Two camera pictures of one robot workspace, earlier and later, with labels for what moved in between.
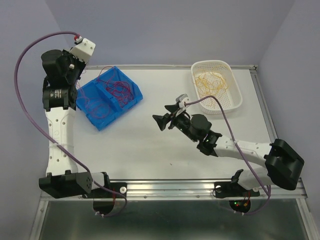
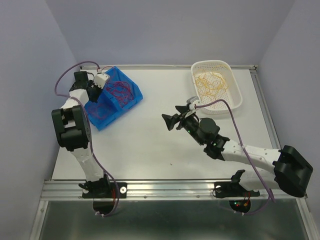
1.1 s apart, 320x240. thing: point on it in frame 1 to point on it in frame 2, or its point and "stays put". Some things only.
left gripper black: x=82 y=64 to x=99 y=92
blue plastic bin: x=101 y=100 stays put
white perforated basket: x=216 y=78 stays put
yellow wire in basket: x=210 y=83 stays put
